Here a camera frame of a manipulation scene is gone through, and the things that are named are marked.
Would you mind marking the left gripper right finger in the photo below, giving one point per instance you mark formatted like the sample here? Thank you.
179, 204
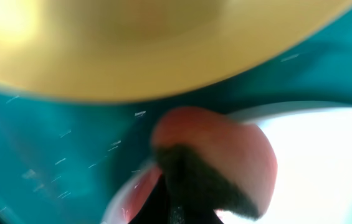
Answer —
201, 217

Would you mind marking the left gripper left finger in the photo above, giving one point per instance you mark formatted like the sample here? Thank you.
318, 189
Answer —
156, 208

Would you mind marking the orange green sponge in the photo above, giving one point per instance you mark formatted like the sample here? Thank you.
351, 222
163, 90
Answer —
209, 162

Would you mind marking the light blue plate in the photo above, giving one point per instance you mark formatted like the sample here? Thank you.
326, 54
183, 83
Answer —
312, 141

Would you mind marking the teal plastic tray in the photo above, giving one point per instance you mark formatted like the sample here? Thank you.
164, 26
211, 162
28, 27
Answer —
63, 162

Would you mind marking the yellow-green plate top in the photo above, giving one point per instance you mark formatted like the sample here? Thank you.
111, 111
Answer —
134, 50

